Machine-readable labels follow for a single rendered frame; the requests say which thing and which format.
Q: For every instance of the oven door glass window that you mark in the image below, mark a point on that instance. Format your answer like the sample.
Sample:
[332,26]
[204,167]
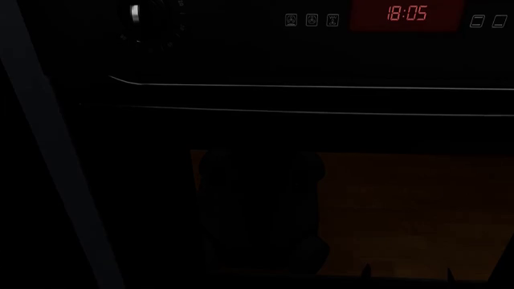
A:
[401,210]

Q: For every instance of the black built-in oven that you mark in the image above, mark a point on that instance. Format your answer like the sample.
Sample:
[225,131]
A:
[249,60]

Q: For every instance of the silver oven control knob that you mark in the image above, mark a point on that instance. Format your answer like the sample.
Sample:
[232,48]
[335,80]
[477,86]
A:
[135,13]

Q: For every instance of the red digital clock display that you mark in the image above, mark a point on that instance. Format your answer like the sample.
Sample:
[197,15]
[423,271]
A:
[406,13]

